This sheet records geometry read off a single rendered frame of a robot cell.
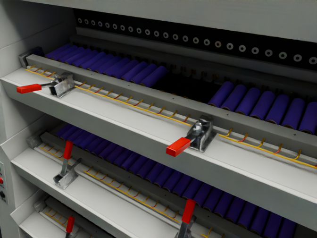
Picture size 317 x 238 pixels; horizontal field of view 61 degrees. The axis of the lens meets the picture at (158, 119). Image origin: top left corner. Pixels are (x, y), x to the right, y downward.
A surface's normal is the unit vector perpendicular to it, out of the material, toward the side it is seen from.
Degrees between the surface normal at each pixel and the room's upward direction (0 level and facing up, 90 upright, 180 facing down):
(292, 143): 109
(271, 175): 19
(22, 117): 90
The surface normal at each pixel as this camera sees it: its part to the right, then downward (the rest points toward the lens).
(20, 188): 0.83, 0.29
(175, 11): -0.54, 0.56
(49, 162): -0.07, -0.78
